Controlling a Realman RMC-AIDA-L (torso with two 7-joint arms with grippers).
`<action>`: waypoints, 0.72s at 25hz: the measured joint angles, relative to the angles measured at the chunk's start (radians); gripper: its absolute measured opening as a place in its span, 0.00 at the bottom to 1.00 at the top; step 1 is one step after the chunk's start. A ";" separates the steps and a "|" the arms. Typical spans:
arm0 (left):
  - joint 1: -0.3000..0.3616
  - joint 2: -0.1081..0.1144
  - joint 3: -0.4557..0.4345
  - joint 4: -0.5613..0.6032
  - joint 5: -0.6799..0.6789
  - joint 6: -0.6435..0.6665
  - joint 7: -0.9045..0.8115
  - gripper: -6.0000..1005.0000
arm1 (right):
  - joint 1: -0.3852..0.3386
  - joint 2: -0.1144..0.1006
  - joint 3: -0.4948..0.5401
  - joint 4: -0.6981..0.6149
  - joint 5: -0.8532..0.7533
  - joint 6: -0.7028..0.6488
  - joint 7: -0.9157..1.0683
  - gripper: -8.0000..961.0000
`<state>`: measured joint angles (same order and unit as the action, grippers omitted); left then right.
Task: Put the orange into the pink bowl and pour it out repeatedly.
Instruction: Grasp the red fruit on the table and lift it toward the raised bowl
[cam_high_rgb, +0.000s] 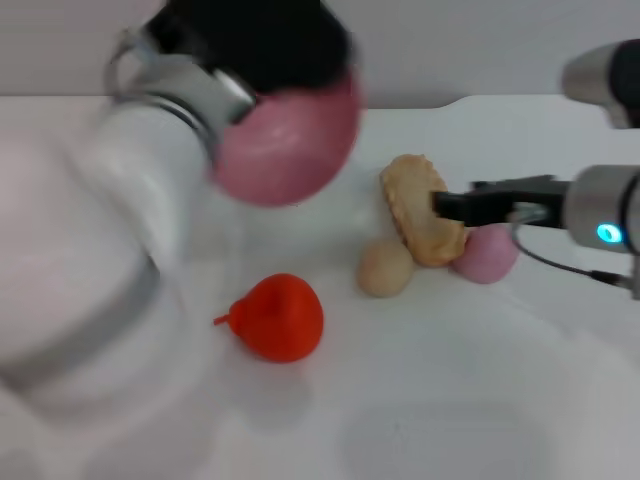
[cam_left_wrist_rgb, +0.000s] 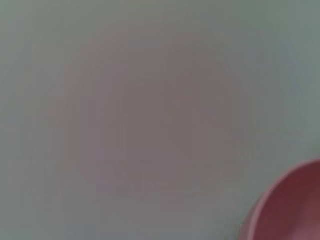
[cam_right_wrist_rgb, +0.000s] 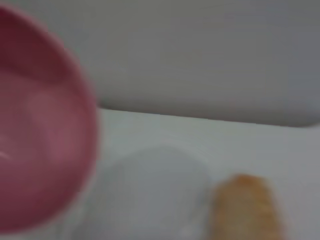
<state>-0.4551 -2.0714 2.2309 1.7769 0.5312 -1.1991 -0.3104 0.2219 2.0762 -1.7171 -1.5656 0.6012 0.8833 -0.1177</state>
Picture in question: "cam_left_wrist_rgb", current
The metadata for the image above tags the pink plastic bowl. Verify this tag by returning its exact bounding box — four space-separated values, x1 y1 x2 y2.
235 158 320 240

